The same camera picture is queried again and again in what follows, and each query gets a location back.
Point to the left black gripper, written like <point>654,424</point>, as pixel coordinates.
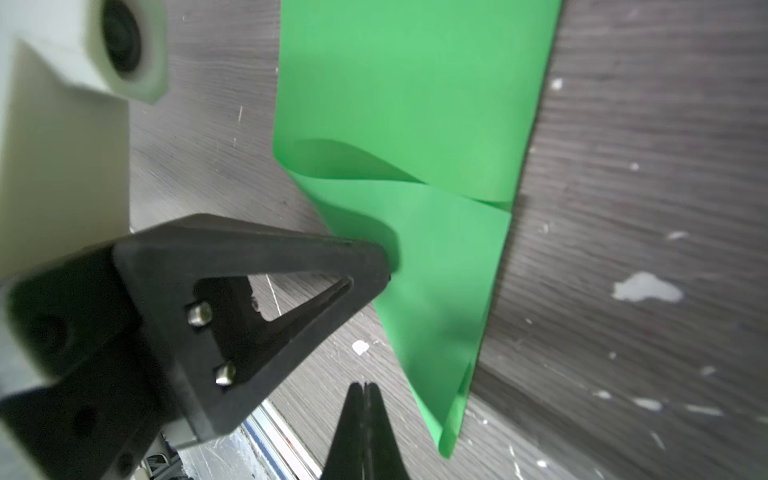
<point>91,365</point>

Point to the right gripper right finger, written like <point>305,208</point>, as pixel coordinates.
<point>380,453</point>

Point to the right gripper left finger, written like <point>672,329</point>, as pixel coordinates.
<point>345,457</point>

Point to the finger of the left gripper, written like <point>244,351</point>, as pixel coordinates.
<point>213,352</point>

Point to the green square paper sheet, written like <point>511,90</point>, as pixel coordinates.
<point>406,123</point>

